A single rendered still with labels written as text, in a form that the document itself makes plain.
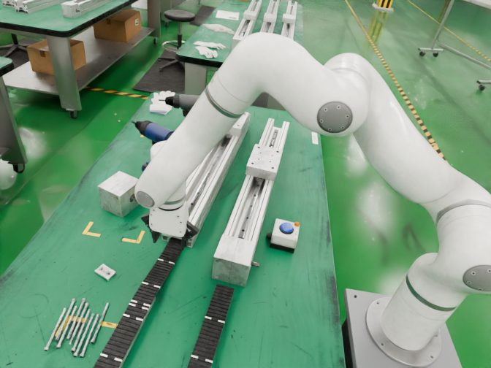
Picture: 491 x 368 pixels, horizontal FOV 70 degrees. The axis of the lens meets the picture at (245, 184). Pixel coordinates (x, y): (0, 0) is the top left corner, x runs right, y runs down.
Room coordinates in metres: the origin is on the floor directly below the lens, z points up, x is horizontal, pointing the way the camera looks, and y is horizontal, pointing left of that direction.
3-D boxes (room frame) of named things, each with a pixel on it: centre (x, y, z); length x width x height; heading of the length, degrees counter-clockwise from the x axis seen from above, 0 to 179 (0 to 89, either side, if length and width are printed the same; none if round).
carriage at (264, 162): (1.10, -0.06, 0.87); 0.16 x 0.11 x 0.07; 172
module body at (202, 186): (1.12, 0.13, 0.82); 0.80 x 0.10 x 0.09; 172
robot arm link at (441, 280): (0.50, -0.45, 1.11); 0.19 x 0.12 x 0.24; 167
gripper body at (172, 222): (0.68, 0.19, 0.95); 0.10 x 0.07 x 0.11; 82
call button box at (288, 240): (0.81, -0.14, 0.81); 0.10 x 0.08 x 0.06; 82
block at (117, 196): (0.86, 0.39, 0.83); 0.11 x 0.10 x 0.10; 70
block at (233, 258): (0.66, -0.01, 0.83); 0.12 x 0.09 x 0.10; 82
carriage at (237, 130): (1.37, 0.10, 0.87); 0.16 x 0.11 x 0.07; 172
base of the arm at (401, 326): (0.53, -0.46, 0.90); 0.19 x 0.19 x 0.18
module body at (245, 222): (1.10, -0.06, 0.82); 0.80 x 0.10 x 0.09; 172
